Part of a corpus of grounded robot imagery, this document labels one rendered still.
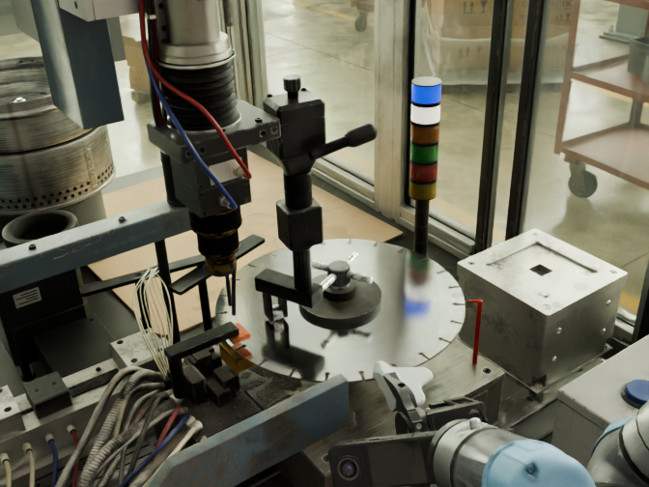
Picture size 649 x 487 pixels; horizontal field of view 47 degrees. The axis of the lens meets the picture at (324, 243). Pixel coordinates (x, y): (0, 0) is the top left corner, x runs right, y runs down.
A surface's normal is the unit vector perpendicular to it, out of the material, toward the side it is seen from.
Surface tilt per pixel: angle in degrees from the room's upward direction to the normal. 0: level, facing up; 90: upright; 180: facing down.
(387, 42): 90
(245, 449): 90
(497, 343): 90
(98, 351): 0
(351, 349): 0
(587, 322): 90
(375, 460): 60
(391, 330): 0
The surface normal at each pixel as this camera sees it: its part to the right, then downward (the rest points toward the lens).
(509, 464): -0.66, -0.73
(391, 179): -0.82, 0.31
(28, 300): 0.58, 0.39
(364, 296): 0.06, -0.85
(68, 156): 0.74, 0.31
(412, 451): -0.29, -0.02
